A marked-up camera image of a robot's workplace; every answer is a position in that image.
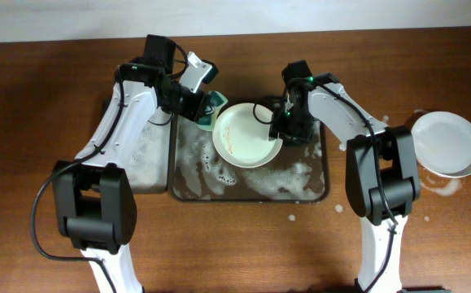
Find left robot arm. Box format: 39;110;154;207
52;35;218;292

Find pale blue plate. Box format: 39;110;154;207
411;112;471;178

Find green yellow sponge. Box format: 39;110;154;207
196;91;228;132

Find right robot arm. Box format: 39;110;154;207
269;60;421;292

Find black soapy water tray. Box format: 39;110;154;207
100;97;173;195

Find dark large wash tray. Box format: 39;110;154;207
168;116;329;203

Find cream white plate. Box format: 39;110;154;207
212;103;283;168

